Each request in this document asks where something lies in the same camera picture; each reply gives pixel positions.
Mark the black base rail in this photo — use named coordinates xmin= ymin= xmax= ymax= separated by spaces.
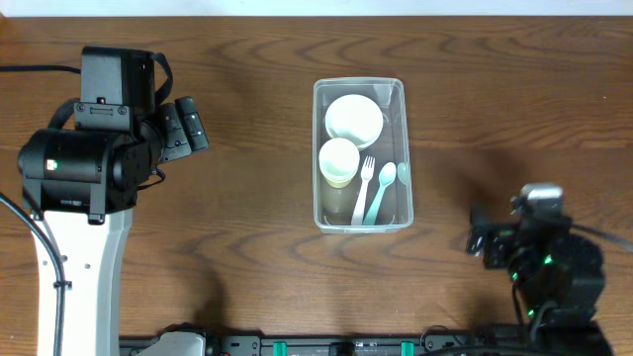
xmin=118 ymin=321 xmax=520 ymax=356

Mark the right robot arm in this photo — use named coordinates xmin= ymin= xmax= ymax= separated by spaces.
xmin=466 ymin=205 xmax=613 ymax=355

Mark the light teal plastic spoon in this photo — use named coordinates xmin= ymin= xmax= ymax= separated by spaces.
xmin=363 ymin=162 xmax=397 ymax=225

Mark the white plastic cup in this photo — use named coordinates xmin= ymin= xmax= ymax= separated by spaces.
xmin=318 ymin=137 xmax=360 ymax=183

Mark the white plastic bowl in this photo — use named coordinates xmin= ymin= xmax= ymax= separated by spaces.
xmin=324 ymin=94 xmax=384 ymax=150

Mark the clear plastic container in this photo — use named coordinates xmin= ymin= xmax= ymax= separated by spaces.
xmin=313 ymin=77 xmax=413 ymax=233

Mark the yellow plastic cup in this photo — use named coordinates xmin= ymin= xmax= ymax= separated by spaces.
xmin=323 ymin=174 xmax=355 ymax=189

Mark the white plastic fork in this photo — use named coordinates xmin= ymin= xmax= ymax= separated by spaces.
xmin=351 ymin=155 xmax=375 ymax=225

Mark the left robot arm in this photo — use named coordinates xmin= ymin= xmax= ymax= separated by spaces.
xmin=18 ymin=97 xmax=209 ymax=355

